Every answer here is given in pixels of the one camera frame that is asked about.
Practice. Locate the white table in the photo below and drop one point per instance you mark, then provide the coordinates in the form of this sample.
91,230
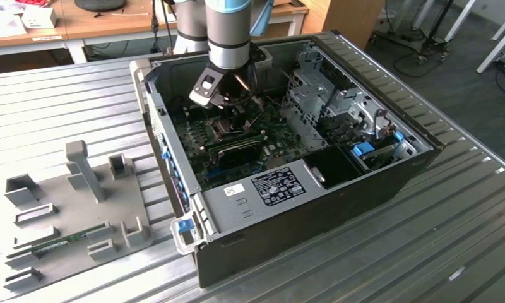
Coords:
502,50

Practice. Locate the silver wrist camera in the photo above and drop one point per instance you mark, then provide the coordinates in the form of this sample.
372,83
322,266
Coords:
263,58
208,80

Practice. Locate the wooden cabinet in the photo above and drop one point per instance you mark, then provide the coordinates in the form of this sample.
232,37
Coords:
346,19

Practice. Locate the white plastic bag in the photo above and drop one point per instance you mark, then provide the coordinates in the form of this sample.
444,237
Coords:
2,25

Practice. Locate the silver metal drive cage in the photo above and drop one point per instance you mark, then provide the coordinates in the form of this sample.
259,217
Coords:
307,94

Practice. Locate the blue case latch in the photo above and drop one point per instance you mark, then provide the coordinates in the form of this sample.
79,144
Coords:
184,224

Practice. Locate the hard disk in blue carrier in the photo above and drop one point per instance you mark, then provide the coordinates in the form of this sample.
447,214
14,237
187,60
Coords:
364,148

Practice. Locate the grey parts rack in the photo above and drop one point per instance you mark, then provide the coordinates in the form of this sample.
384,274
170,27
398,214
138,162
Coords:
80,214

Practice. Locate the CPU socket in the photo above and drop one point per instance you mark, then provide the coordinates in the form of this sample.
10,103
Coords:
214,127

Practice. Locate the black wheeled stand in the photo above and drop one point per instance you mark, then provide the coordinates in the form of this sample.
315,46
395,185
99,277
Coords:
430,47

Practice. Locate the metal locking lever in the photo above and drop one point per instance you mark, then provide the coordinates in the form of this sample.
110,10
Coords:
263,115

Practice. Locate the blue plastic clip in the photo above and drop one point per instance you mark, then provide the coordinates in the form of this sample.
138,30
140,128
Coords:
399,136
166,155

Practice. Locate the black graphics card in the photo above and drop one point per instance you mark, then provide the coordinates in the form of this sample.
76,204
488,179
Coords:
240,156

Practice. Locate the grey power supply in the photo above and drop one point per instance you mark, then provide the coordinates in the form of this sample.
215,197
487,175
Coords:
227,217

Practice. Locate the black PC case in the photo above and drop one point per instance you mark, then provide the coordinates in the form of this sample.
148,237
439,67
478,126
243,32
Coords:
320,221

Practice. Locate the green RAM stick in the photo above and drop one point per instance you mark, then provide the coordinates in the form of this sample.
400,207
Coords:
67,239
236,142

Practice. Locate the black round pad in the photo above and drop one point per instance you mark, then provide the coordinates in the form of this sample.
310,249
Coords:
100,4

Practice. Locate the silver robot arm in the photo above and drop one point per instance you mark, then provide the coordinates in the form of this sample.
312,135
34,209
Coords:
227,38

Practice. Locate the white cardboard box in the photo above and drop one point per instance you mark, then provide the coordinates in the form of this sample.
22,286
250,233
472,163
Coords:
40,17

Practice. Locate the wooden desk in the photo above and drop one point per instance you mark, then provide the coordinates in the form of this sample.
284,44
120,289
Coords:
110,22

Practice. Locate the green motherboard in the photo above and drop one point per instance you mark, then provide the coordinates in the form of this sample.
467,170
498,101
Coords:
278,139

